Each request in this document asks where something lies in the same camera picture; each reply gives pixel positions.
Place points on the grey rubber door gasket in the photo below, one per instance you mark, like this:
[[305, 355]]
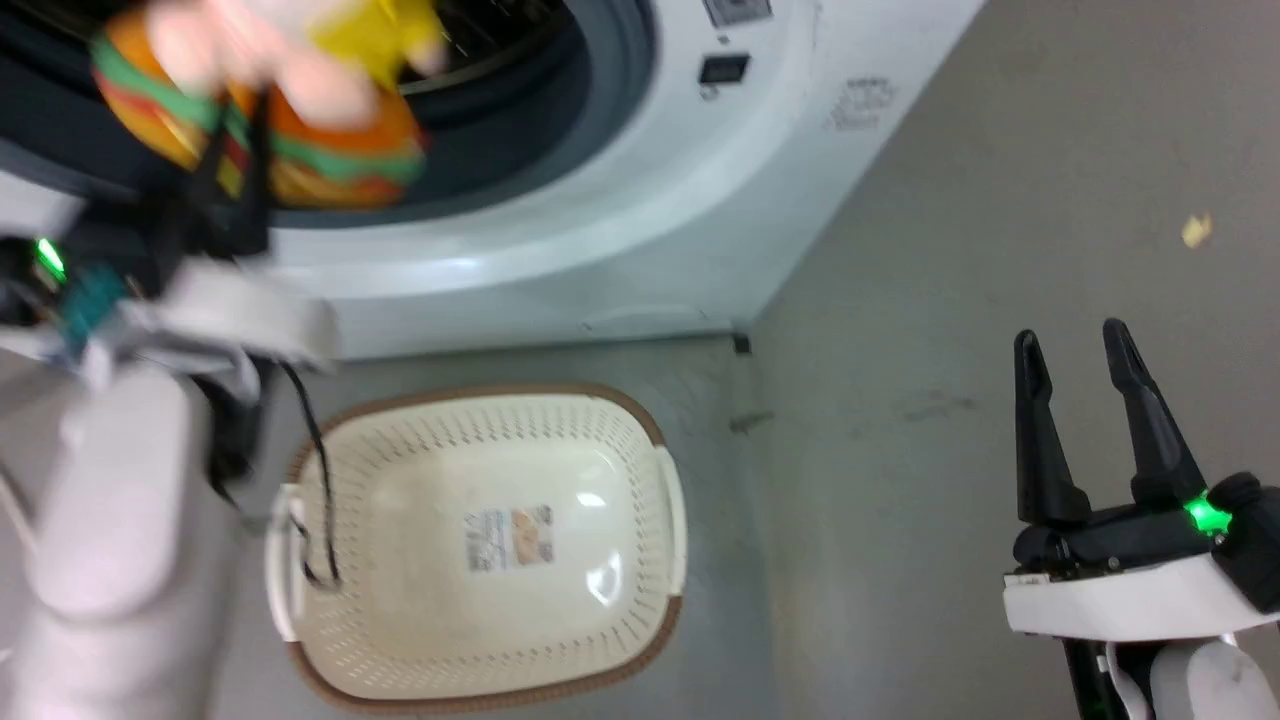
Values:
[[590, 90]]

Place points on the orange green striped burger plush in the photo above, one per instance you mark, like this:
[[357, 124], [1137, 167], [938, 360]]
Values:
[[340, 150]]

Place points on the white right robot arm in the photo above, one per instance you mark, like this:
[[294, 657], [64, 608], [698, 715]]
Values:
[[1200, 680]]

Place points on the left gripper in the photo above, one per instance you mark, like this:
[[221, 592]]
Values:
[[220, 310]]

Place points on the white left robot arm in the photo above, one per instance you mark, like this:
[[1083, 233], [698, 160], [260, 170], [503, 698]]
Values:
[[110, 540]]

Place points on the cream plastic laundry basket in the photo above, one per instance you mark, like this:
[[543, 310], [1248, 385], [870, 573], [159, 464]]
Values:
[[480, 550]]

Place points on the pink and yellow plush doll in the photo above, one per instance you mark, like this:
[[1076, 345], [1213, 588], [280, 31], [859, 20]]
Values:
[[300, 70]]

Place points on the printed basket label sticker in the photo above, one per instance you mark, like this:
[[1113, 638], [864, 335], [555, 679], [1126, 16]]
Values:
[[510, 537]]

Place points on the small yellow paper scrap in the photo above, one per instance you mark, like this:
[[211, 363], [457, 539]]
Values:
[[1197, 230]]

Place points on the black door latch slot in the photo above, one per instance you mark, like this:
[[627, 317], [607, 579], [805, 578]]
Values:
[[724, 69]]

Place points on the white front-load washing machine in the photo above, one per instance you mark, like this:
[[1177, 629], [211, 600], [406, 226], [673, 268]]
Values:
[[640, 200]]

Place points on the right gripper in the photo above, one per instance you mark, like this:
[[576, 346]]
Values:
[[1130, 580]]

